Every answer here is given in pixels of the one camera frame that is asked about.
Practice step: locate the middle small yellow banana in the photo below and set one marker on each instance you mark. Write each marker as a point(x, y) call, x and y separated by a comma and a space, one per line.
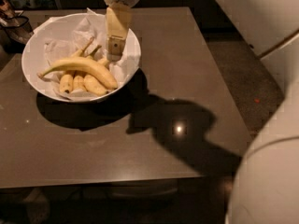
point(78, 81)

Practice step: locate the large top yellow banana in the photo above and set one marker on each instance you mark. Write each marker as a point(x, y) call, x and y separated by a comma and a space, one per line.
point(91, 67)

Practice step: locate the right small yellow banana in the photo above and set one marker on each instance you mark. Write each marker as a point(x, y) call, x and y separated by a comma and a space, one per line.
point(92, 84)

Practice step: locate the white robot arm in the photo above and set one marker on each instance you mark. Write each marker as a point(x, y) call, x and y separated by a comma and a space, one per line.
point(259, 60)

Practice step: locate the left small yellow banana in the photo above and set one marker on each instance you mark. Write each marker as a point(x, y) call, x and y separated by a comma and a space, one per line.
point(66, 81)

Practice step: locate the dark wire basket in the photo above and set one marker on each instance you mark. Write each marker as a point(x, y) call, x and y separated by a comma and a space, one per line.
point(18, 30)

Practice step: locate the white bowl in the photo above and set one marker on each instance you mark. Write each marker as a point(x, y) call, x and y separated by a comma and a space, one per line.
point(37, 47)

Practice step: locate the small yellow banana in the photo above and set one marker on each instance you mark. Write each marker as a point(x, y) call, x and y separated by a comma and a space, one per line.
point(92, 84)
point(66, 81)
point(78, 81)

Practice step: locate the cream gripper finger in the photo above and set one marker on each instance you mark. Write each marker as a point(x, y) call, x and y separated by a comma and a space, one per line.
point(118, 20)

